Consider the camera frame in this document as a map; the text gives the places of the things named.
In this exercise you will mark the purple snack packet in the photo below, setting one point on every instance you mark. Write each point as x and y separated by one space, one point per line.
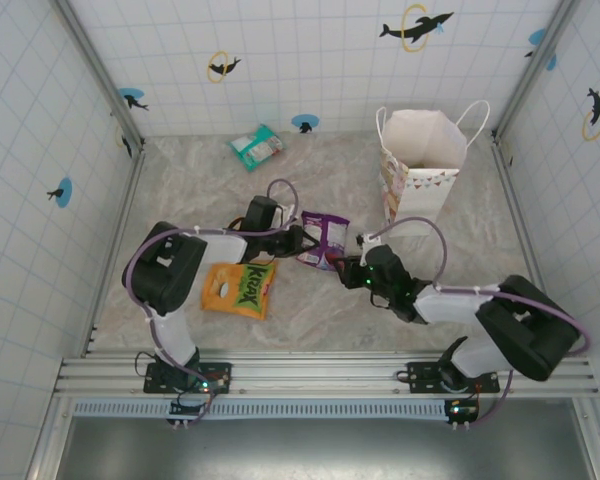
325 237

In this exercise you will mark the orange Krax chips bag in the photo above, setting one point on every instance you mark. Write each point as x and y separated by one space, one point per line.
240 290

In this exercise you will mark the teal snack packet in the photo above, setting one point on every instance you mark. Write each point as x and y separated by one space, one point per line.
255 146

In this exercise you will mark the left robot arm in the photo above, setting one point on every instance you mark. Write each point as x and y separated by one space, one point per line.
165 270

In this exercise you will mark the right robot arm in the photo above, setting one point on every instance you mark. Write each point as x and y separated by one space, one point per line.
525 330

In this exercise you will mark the dolphin sticker on blue circle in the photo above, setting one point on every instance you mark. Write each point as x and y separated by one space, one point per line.
305 122

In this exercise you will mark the dolphin sticker on blue oval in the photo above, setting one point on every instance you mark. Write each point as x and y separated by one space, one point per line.
132 97

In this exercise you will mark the dolphin sticker large blue circle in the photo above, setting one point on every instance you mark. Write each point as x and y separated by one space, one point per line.
62 192

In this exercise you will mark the blue sticker pair with dolphin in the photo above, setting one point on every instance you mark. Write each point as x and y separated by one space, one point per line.
537 37

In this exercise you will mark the aluminium rail beam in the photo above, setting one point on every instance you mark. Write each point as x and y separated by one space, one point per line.
320 372

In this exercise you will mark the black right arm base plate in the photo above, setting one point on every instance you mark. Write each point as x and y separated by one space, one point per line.
422 375

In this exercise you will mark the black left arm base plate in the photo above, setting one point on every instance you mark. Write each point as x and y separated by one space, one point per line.
220 375

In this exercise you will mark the aluminium side rail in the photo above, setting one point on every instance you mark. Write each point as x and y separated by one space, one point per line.
517 210
112 250

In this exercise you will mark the aluminium corner post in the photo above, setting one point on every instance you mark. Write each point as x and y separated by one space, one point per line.
540 65
100 75

